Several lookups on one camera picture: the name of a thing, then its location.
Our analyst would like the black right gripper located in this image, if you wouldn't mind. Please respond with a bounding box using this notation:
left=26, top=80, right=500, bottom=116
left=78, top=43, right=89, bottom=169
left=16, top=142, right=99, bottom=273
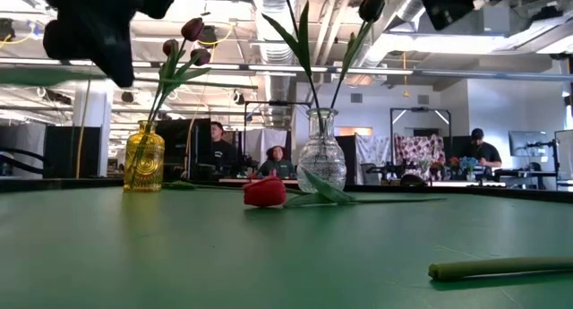
left=422, top=0, right=517, bottom=32

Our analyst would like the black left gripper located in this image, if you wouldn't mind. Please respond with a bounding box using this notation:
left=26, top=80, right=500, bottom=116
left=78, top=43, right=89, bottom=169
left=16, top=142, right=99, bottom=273
left=42, top=0, right=175, bottom=89

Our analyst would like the bright red artificial tulip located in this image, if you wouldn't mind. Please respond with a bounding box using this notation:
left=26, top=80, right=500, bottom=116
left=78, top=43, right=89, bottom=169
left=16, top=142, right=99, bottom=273
left=427, top=256, right=573, bottom=283
left=243, top=168, right=448, bottom=210

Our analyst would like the yellow glass vase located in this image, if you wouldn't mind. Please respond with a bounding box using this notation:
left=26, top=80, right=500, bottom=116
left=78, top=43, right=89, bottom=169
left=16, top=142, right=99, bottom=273
left=123, top=119, right=166, bottom=193

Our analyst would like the ribbed clear glass vase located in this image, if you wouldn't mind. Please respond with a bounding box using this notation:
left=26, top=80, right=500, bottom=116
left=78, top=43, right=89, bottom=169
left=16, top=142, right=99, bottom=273
left=296, top=107, right=348, bottom=194

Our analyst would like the white building column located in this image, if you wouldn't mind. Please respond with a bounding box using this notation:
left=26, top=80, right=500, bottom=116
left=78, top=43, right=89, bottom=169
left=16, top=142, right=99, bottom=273
left=73, top=78, right=113, bottom=178

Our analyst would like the black ceiling spotlight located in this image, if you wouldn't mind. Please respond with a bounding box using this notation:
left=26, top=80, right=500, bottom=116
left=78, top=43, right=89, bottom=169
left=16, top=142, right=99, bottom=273
left=196, top=24, right=219, bottom=49

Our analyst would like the black partition panel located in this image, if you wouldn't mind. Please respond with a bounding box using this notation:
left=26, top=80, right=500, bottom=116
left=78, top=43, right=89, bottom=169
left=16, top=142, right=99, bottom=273
left=43, top=125, right=102, bottom=179

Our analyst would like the large black screen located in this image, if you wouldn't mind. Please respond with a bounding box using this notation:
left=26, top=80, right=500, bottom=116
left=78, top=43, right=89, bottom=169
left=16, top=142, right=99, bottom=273
left=154, top=117, right=213, bottom=181

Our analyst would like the long ceiling light strip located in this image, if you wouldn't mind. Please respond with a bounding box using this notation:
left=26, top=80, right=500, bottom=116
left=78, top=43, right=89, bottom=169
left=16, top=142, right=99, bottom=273
left=0, top=56, right=415, bottom=77

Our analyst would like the grey fabric partition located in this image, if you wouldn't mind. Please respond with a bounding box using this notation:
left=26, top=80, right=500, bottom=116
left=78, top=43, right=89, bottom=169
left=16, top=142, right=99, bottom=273
left=0, top=123, right=46, bottom=167

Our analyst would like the person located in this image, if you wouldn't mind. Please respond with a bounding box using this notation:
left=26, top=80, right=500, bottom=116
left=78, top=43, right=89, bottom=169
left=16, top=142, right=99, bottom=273
left=209, top=120, right=238, bottom=180
left=257, top=145, right=296, bottom=180
left=465, top=127, right=503, bottom=170

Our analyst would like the pink floral patterned cloth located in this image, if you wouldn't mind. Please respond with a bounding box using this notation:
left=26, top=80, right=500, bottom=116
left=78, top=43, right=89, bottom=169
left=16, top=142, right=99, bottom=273
left=393, top=133, right=445, bottom=167

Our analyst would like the grey computer monitor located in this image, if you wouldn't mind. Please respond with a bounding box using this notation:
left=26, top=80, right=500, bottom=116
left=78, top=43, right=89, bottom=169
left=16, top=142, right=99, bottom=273
left=508, top=130, right=549, bottom=159

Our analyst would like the red flower bouquet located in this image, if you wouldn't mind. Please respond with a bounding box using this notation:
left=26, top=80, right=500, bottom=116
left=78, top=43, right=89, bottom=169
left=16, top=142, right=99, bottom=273
left=440, top=151, right=461, bottom=172

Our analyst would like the blue flower bouquet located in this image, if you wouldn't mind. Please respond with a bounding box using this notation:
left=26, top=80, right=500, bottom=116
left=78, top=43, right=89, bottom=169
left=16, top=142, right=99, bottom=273
left=458, top=155, right=479, bottom=181

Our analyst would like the white draped cloth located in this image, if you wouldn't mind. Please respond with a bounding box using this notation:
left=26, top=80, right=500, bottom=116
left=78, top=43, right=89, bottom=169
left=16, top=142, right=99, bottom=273
left=355, top=133, right=391, bottom=178

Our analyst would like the white hanging sheet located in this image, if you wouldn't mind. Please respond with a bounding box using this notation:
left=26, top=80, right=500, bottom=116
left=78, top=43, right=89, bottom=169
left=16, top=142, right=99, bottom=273
left=244, top=128, right=288, bottom=167

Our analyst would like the dark office desk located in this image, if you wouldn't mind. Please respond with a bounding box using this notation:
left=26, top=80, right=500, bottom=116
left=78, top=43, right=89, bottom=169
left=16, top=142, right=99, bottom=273
left=492, top=167, right=560, bottom=189

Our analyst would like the white board panel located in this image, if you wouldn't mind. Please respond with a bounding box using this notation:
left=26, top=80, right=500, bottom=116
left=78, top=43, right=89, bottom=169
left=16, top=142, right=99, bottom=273
left=554, top=128, right=573, bottom=181

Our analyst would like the grey office chair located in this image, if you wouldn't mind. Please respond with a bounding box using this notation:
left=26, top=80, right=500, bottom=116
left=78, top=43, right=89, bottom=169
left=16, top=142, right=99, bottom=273
left=360, top=162, right=381, bottom=185

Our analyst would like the green table mat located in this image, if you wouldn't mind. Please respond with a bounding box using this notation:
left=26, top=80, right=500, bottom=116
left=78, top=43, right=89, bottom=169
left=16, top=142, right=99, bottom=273
left=0, top=185, right=573, bottom=309

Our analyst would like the long slanted silver duct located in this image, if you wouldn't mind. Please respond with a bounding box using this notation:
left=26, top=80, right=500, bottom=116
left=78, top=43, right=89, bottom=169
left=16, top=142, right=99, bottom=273
left=353, top=0, right=449, bottom=84

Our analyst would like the long yellow extension cord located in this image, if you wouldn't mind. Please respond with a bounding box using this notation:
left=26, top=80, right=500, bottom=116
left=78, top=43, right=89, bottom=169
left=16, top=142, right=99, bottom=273
left=74, top=78, right=93, bottom=179

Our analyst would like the yellow pendant cord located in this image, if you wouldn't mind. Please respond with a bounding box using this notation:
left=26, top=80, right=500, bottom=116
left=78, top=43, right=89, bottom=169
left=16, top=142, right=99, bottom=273
left=401, top=51, right=411, bottom=99

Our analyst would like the black metal stand frame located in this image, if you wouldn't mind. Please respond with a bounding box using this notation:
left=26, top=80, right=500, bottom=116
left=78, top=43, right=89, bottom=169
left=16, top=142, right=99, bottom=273
left=243, top=100, right=313, bottom=178
left=389, top=106, right=453, bottom=185

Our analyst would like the black table frame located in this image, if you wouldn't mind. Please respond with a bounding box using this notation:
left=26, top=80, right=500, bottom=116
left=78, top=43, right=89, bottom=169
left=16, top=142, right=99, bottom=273
left=0, top=177, right=573, bottom=206

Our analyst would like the wide silver ventilation duct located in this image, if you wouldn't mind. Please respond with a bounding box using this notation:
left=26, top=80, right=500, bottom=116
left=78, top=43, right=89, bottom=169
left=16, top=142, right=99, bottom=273
left=249, top=0, right=300, bottom=129

